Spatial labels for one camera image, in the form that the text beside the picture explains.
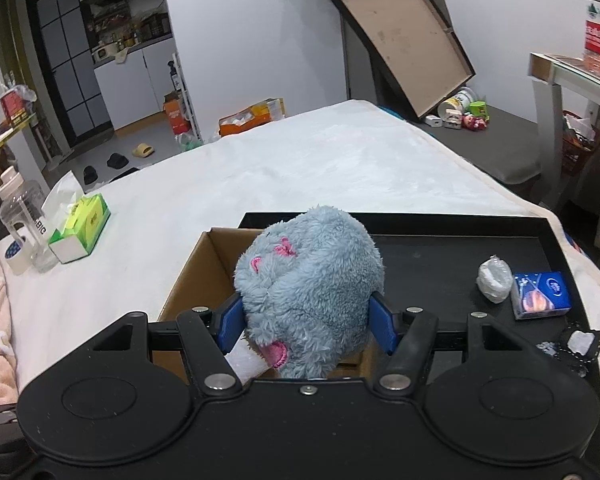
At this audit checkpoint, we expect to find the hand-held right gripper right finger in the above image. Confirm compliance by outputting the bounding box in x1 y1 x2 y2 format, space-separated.
367 290 531 397

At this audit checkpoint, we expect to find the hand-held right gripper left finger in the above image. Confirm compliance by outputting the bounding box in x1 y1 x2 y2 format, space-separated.
87 292 246 398

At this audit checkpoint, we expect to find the brown cardboard box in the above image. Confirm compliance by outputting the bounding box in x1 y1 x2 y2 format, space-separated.
157 227 381 382

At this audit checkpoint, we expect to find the black shallow tray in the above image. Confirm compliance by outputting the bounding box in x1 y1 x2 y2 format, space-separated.
237 211 600 411

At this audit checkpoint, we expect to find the grey-blue plush toy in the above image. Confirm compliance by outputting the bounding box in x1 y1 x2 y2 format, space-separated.
233 205 386 380

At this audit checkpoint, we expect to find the white plastic bag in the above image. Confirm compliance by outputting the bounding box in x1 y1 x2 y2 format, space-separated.
477 255 514 306

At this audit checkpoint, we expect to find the white packet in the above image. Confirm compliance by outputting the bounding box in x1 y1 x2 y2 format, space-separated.
225 342 272 380

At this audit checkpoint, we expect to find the blue tissue packet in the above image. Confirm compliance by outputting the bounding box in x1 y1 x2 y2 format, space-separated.
510 271 572 321

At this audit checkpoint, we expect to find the green tissue box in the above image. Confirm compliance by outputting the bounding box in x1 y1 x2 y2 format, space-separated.
47 193 112 265

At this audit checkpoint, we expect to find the white tape roll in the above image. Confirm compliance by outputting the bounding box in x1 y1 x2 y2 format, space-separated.
2 240 34 276

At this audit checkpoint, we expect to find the green plastic bag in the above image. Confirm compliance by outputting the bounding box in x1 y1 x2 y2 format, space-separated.
175 131 203 152

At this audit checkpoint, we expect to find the orange yellow flat box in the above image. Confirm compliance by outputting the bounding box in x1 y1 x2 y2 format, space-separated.
218 98 285 137

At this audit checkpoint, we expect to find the grey padded bench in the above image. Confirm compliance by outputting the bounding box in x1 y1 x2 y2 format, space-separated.
412 105 543 186

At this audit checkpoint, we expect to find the orange open carton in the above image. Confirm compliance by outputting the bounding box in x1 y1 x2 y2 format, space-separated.
163 91 192 135

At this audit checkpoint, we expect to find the clear plastic water jug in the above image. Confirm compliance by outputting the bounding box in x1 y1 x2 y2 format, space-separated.
0 166 59 274

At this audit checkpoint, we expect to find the white round can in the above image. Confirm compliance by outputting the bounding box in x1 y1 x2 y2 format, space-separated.
437 87 477 118

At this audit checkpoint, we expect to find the white narrow rack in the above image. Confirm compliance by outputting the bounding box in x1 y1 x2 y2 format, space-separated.
171 51 203 137

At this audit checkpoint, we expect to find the white kitchen cabinet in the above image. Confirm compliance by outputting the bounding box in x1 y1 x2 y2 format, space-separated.
93 37 177 131

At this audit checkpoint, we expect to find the red plastic basket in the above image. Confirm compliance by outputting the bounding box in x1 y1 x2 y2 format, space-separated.
560 110 600 177

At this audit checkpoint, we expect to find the large black box lid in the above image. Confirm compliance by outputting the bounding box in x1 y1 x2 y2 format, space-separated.
325 0 477 121

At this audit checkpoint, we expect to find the yellow low table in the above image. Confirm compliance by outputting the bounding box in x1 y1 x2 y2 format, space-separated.
0 112 38 181

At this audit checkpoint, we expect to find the white side table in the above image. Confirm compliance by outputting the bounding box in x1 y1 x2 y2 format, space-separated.
528 52 600 211

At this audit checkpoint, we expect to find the red snack bag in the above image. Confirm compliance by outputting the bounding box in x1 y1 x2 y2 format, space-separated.
0 85 33 127

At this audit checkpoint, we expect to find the black framed glass door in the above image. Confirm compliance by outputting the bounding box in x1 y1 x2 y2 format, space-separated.
26 0 115 145

